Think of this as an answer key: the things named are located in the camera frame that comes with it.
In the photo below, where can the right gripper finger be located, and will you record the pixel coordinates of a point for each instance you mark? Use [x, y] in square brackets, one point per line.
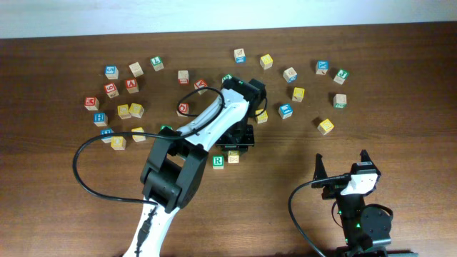
[365, 156]
[320, 172]

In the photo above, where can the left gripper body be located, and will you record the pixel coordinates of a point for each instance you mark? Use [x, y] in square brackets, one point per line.
[240, 138]

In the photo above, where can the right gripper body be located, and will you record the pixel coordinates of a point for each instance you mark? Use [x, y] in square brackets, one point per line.
[333, 190]

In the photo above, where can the yellow s block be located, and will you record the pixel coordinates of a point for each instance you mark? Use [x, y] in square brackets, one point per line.
[233, 156]
[325, 127]

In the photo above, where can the green R block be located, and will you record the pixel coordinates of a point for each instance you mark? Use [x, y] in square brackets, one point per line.
[218, 162]

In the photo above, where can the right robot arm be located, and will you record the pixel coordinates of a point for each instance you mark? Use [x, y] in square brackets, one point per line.
[366, 227]

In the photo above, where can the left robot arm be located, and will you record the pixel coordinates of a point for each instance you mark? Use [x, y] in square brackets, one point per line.
[174, 168]

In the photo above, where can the yellow E block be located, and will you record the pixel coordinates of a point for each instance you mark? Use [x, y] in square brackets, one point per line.
[261, 116]

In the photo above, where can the blue E block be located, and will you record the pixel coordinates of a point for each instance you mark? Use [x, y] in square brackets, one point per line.
[285, 111]

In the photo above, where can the wooden block green edge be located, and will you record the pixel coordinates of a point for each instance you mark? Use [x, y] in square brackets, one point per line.
[340, 101]

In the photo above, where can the green Z block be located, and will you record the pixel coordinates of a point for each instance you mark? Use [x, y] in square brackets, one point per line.
[226, 77]

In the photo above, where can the red O block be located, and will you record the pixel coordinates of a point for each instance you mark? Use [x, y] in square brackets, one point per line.
[183, 110]

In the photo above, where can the tilted red A block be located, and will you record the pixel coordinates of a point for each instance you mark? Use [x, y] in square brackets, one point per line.
[200, 85]

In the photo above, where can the yellow block right middle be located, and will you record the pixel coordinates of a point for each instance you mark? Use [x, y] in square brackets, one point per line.
[298, 94]

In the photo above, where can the green V block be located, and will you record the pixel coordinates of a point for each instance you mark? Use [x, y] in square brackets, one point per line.
[166, 126]

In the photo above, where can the wooden block blue side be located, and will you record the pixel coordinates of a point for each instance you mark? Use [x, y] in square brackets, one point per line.
[290, 75]

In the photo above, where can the top yellow block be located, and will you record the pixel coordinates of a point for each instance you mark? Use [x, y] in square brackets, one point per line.
[266, 61]

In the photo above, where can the wooden block blue edge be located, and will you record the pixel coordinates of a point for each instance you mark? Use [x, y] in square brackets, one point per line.
[239, 56]

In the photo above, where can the wooden block red edge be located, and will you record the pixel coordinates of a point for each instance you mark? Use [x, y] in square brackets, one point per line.
[183, 77]

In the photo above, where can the green J block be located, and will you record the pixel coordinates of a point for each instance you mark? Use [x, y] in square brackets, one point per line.
[341, 76]

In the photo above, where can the blue X block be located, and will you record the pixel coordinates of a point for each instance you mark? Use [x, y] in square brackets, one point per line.
[322, 67]

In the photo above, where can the yellow G block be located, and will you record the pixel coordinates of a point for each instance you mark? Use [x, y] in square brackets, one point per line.
[136, 110]

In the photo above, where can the green L block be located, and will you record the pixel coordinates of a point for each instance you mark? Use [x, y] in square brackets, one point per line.
[157, 63]

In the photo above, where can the yellow O block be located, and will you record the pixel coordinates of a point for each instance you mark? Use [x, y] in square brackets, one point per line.
[123, 111]

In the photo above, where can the yellow Q block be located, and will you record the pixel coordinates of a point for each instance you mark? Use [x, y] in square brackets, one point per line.
[118, 143]

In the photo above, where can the plain wooden block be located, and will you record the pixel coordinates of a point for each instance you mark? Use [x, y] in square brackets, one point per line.
[136, 69]

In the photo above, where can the red 9 block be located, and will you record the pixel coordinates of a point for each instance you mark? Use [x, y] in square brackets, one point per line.
[111, 90]

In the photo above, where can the upper blue H block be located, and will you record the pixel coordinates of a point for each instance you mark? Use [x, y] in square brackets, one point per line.
[100, 119]

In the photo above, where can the blue G block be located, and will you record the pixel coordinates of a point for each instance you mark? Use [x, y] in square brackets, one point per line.
[111, 72]

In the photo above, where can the red M block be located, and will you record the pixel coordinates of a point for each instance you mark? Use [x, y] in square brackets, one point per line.
[91, 103]

